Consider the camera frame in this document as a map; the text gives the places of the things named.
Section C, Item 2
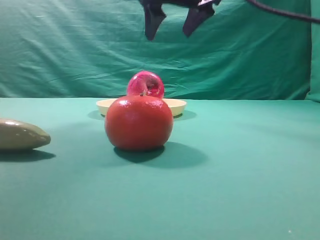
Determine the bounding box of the pale yellow plate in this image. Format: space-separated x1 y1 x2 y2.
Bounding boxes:
96 98 187 117

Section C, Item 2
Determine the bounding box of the dark red apple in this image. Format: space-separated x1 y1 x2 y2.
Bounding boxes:
126 71 165 99

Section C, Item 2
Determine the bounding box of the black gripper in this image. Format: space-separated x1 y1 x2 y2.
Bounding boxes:
139 0 221 41

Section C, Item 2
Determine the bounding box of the red-orange round fruit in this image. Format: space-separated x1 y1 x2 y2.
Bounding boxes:
104 95 174 152

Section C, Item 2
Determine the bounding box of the black cable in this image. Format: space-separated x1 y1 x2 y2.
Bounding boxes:
246 0 320 25

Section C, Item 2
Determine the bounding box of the beige-green elongated fruit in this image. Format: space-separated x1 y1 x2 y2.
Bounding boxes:
0 118 51 151

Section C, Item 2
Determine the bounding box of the green backdrop cloth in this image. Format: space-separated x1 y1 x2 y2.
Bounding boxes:
0 0 320 101

